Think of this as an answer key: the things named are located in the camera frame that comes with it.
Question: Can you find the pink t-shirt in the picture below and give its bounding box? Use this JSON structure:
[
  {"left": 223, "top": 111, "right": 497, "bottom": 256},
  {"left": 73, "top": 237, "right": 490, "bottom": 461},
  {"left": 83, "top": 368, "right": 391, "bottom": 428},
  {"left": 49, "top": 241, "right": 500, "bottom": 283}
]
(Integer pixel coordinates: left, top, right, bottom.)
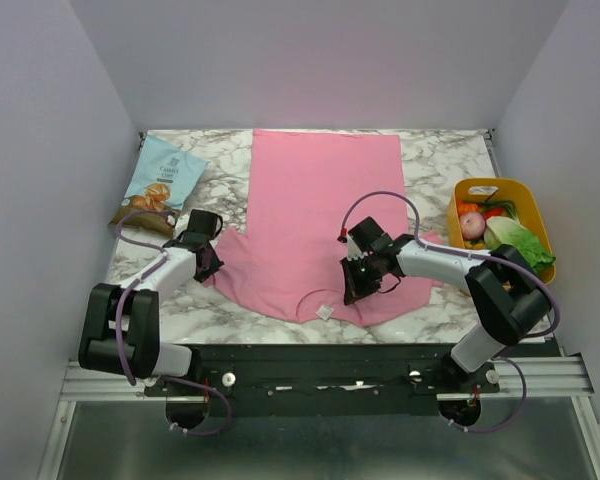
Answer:
[{"left": 206, "top": 130, "right": 436, "bottom": 327}]

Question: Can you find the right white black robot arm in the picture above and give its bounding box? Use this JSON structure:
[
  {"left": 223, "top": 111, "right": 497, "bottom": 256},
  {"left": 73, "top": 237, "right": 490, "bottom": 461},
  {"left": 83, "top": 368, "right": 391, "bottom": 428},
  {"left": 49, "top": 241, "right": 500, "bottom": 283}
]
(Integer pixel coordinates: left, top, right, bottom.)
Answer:
[{"left": 338, "top": 217, "right": 553, "bottom": 392}]

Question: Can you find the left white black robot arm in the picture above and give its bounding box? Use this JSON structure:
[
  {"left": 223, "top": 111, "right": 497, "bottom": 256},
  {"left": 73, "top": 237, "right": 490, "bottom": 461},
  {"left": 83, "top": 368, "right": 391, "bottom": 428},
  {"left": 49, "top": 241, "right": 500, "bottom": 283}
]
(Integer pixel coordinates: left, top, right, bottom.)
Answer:
[{"left": 78, "top": 210, "right": 223, "bottom": 395}]

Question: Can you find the blue chips bag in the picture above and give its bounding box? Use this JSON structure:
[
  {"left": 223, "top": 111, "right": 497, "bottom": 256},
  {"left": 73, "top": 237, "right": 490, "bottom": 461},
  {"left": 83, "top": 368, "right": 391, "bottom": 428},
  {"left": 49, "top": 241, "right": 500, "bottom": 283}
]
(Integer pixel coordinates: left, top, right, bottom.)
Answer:
[{"left": 110, "top": 134, "right": 209, "bottom": 238}]

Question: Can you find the purple onion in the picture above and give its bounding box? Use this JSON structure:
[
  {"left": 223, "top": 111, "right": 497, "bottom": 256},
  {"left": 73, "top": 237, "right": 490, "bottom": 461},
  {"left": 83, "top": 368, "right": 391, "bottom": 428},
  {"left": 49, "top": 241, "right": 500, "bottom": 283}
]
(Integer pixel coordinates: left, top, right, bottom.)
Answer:
[{"left": 459, "top": 211, "right": 486, "bottom": 241}]

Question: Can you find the small orange pumpkin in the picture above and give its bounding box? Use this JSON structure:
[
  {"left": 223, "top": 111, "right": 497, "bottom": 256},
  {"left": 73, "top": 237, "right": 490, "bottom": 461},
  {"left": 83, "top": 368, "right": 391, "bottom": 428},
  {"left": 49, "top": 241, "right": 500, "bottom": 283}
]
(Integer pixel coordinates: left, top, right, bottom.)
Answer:
[{"left": 456, "top": 202, "right": 481, "bottom": 217}]

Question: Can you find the green lettuce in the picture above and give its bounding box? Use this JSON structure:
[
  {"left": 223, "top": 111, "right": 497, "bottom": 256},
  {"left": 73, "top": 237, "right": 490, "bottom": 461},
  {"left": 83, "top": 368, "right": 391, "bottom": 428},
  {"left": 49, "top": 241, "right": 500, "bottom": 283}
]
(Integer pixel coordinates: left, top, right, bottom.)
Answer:
[{"left": 483, "top": 216, "right": 556, "bottom": 273}]

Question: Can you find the red pepper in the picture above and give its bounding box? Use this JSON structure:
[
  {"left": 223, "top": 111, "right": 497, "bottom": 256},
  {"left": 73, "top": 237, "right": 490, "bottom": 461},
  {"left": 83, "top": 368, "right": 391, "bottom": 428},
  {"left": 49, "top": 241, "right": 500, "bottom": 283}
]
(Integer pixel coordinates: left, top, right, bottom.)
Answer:
[{"left": 483, "top": 207, "right": 506, "bottom": 220}]

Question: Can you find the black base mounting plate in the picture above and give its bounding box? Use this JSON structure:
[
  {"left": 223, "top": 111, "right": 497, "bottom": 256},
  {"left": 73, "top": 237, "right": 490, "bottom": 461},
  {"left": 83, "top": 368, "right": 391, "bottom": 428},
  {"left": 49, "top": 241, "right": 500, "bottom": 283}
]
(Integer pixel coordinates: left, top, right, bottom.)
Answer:
[{"left": 145, "top": 344, "right": 499, "bottom": 418}]

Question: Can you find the yellow plastic basket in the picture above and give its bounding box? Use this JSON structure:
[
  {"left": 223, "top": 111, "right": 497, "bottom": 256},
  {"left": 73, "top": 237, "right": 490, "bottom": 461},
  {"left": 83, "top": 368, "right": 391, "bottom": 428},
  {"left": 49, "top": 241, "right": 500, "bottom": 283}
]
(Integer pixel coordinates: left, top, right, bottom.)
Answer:
[{"left": 447, "top": 178, "right": 556, "bottom": 284}]

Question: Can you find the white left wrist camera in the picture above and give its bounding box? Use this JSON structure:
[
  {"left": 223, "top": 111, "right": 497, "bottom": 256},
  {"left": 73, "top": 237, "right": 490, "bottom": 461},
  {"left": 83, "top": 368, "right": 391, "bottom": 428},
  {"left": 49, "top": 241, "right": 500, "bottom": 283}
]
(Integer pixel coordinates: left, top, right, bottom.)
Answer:
[{"left": 165, "top": 213, "right": 190, "bottom": 238}]

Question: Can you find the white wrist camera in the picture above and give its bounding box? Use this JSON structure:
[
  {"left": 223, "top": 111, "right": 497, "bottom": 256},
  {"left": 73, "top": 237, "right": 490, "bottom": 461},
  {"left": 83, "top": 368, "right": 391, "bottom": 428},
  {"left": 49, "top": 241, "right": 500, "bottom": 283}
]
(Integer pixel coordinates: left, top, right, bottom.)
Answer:
[
  {"left": 165, "top": 213, "right": 190, "bottom": 238},
  {"left": 346, "top": 235, "right": 369, "bottom": 261}
]

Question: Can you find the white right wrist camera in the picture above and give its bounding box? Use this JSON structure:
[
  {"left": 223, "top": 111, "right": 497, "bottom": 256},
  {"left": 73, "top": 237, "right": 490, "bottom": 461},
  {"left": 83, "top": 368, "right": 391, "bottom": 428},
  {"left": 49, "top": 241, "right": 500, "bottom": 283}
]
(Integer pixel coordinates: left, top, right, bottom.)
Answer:
[{"left": 346, "top": 235, "right": 369, "bottom": 261}]

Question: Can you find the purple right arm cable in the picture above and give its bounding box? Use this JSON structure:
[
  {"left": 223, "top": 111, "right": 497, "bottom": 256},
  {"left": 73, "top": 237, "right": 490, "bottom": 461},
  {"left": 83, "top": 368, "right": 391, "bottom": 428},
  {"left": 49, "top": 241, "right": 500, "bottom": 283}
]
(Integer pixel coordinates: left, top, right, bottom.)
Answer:
[{"left": 337, "top": 190, "right": 564, "bottom": 434}]

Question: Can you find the aluminium frame rail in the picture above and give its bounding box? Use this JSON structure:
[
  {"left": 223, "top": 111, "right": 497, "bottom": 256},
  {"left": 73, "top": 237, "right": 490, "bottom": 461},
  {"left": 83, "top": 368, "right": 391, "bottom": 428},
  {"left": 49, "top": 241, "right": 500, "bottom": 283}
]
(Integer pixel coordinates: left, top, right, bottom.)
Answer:
[{"left": 60, "top": 356, "right": 594, "bottom": 402}]

